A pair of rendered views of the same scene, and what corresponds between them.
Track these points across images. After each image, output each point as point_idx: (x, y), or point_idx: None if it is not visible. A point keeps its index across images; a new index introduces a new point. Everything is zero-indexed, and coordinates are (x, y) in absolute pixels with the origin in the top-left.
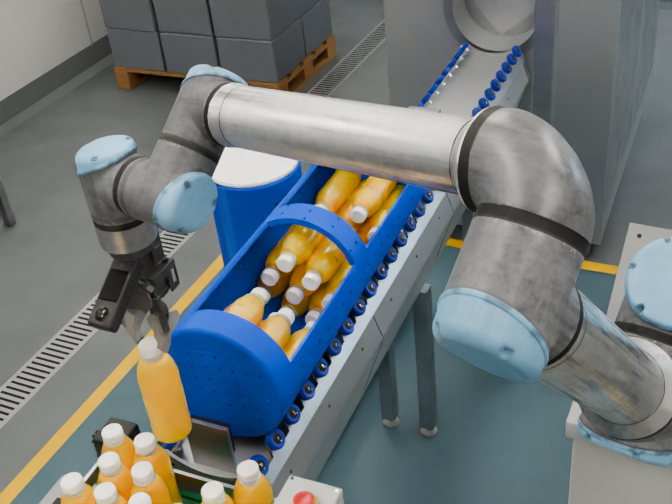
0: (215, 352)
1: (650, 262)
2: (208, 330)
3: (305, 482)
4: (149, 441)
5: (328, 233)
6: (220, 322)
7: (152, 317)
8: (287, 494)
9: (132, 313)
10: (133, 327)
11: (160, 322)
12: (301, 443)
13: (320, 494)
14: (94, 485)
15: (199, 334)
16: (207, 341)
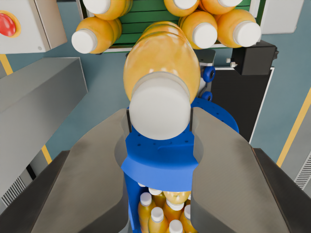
0: (170, 147)
1: None
2: (174, 168)
3: (27, 48)
4: (198, 36)
5: None
6: (168, 180)
7: (72, 217)
8: (28, 28)
9: (204, 212)
10: (202, 147)
11: (42, 196)
12: None
13: (4, 40)
14: (263, 32)
15: (185, 162)
16: (176, 156)
